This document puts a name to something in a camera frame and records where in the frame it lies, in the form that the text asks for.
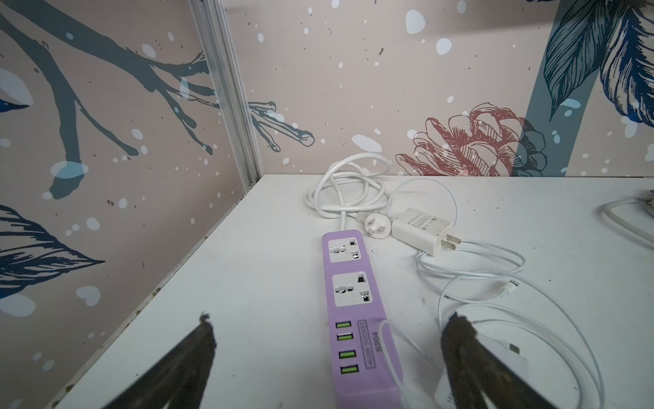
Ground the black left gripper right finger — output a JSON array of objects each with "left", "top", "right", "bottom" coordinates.
[{"left": 441, "top": 314, "right": 553, "bottom": 408}]

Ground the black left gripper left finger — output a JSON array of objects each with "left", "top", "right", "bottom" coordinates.
[{"left": 106, "top": 314, "right": 216, "bottom": 408}]

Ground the white charger adapter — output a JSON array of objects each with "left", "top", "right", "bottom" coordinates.
[
  {"left": 434, "top": 329, "right": 533, "bottom": 408},
  {"left": 391, "top": 208, "right": 462, "bottom": 257}
]

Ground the purple power strip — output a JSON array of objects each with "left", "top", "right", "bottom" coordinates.
[{"left": 322, "top": 230, "right": 404, "bottom": 408}]

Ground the thin white charger cable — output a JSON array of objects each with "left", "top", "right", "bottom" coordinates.
[{"left": 376, "top": 176, "right": 606, "bottom": 409}]

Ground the white purple strip cord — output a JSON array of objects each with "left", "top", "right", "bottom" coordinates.
[{"left": 305, "top": 152, "right": 393, "bottom": 240}]

